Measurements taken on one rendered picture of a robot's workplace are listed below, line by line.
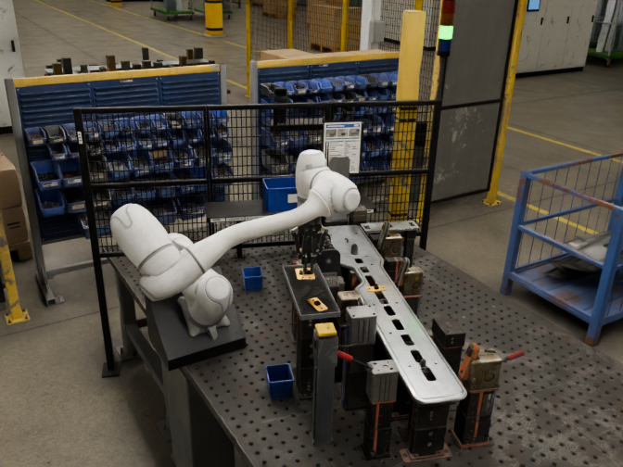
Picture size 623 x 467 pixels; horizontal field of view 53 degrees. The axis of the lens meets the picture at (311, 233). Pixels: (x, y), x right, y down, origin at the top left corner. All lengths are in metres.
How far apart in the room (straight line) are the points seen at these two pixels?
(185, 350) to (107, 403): 1.12
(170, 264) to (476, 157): 4.60
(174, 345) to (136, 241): 0.80
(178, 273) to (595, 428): 1.61
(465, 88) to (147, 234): 4.26
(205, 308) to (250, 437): 0.53
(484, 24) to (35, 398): 4.46
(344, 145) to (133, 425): 1.85
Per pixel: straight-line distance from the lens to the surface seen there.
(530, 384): 2.74
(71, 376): 3.95
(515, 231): 4.60
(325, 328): 2.04
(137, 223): 1.97
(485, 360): 2.17
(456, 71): 5.69
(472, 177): 6.24
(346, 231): 3.12
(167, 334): 2.66
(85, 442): 3.49
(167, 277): 1.93
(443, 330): 2.34
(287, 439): 2.32
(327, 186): 1.92
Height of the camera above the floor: 2.27
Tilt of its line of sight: 24 degrees down
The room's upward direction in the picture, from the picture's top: 2 degrees clockwise
